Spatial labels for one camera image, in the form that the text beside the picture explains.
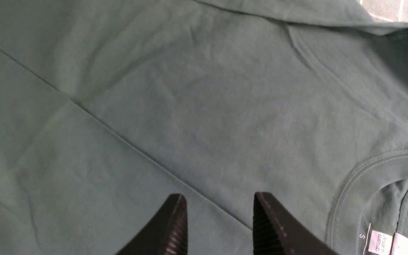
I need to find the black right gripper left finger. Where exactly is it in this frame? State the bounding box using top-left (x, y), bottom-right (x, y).
top-left (117, 193), bottom-right (188, 255)

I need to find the green long-sleeve top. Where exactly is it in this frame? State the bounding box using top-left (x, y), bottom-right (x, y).
top-left (0, 0), bottom-right (408, 255)

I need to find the green checkered tablecloth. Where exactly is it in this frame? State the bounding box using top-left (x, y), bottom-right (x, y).
top-left (358, 0), bottom-right (408, 23)

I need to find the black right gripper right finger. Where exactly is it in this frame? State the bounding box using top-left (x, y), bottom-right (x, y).
top-left (253, 192), bottom-right (336, 255)

